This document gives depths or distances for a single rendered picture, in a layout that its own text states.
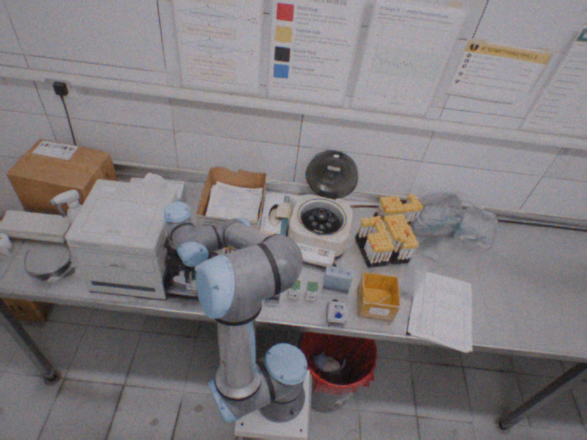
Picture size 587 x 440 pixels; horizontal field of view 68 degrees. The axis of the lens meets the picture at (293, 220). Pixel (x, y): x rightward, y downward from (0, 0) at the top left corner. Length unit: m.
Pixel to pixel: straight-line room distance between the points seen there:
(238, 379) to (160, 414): 1.32
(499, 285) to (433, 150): 0.60
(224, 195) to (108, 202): 0.52
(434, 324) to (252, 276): 0.98
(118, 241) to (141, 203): 0.17
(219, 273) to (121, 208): 0.74
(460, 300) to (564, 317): 0.41
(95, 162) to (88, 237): 0.52
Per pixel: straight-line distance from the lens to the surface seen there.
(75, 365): 2.60
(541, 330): 1.91
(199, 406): 2.38
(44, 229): 1.91
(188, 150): 1.93
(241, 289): 0.85
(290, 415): 1.39
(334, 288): 1.65
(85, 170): 1.88
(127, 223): 1.47
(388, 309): 1.59
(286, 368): 1.21
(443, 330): 1.69
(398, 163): 1.89
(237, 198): 1.85
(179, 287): 1.61
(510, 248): 2.11
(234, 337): 0.98
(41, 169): 1.94
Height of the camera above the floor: 2.25
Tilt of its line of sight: 47 degrees down
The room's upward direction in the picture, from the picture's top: 8 degrees clockwise
